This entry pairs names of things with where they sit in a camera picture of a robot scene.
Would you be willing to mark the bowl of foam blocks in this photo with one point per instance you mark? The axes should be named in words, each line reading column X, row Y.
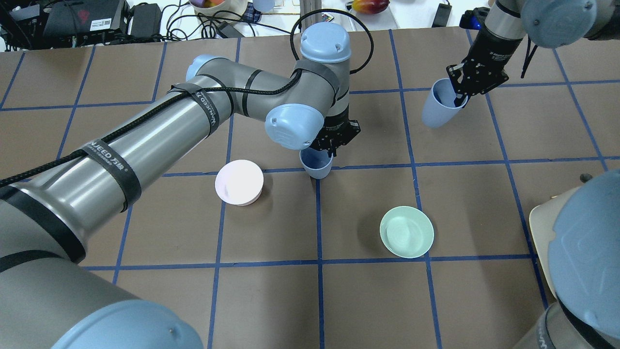
column 226, row 10

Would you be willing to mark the aluminium frame post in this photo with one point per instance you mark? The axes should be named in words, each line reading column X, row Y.
column 310, row 13

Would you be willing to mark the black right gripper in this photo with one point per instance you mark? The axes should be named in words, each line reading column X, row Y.
column 492, row 52

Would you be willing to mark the black power adapter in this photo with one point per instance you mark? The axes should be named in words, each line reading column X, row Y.
column 442, row 15

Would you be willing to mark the metal tray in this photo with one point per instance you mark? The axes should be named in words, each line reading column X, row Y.
column 376, row 22

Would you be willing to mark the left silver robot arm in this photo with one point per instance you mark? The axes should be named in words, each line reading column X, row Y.
column 49, row 213

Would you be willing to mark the blue cup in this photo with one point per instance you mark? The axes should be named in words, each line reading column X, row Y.
column 439, row 107
column 264, row 6
column 317, row 164

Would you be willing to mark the pink bowl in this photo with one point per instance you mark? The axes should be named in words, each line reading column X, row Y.
column 239, row 182

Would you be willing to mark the cream white toaster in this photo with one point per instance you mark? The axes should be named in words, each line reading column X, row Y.
column 542, row 219

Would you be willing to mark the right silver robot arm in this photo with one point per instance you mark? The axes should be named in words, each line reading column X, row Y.
column 580, row 253

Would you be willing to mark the mint green bowl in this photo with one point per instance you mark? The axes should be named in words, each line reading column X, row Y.
column 406, row 232

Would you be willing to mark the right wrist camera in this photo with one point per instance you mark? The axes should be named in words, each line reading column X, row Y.
column 474, row 19

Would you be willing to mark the blue cup on side table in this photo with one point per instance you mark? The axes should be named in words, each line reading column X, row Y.
column 264, row 6

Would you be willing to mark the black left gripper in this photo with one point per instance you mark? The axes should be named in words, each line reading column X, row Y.
column 336, row 127

